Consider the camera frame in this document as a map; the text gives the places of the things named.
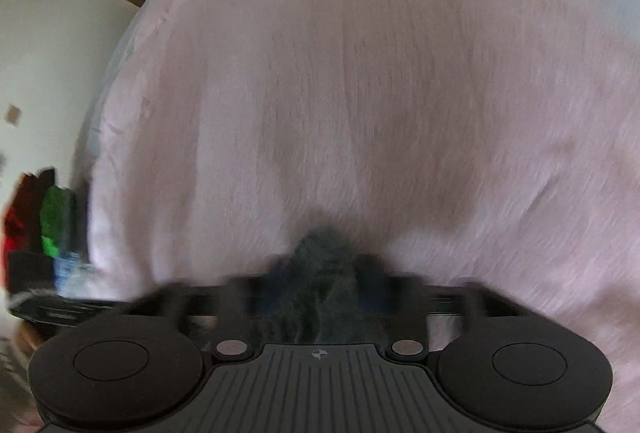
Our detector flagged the blue folded garments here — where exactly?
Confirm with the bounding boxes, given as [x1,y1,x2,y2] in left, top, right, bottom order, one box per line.
[53,253,96,299]

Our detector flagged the wall switch plate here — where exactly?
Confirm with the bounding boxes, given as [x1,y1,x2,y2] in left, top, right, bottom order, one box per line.
[4,104,22,126]

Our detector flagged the pink and grey bedspread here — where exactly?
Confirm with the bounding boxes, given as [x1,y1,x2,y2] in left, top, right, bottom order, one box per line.
[87,0,639,432]

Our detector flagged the red folded garment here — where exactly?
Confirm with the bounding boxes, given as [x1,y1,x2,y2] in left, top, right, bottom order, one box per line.
[2,167,56,265]

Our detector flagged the green folded garment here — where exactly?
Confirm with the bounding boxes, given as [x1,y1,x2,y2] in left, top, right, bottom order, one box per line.
[40,186,76,259]

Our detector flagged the dark grey folded garment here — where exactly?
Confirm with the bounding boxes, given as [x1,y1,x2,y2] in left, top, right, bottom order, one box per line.
[6,251,55,295]

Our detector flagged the dark green plaid shorts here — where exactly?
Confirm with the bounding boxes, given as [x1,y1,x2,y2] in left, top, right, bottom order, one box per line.
[253,227,368,344]

